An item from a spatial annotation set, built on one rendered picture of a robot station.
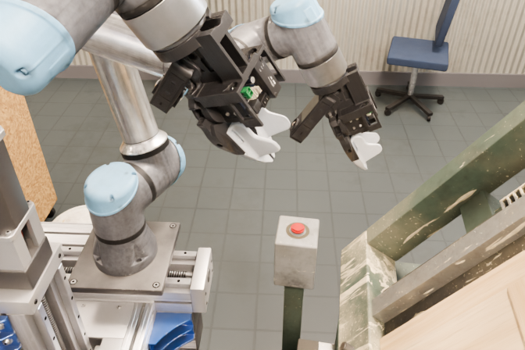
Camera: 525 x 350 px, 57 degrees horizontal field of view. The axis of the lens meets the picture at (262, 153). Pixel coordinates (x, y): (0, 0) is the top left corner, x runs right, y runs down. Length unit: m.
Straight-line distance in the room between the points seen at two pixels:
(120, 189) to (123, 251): 0.16
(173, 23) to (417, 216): 1.03
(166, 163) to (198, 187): 1.89
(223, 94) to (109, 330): 0.83
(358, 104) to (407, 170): 2.45
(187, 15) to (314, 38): 0.35
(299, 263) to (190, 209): 1.55
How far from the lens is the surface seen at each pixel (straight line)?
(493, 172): 1.31
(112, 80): 1.08
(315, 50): 0.79
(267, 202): 2.91
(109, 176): 1.10
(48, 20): 0.39
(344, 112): 0.85
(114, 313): 1.25
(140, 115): 1.11
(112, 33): 0.84
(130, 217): 1.10
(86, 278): 1.22
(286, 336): 1.75
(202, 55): 0.50
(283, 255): 1.40
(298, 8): 0.77
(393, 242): 1.43
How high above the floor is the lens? 1.92
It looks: 35 degrees down
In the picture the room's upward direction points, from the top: straight up
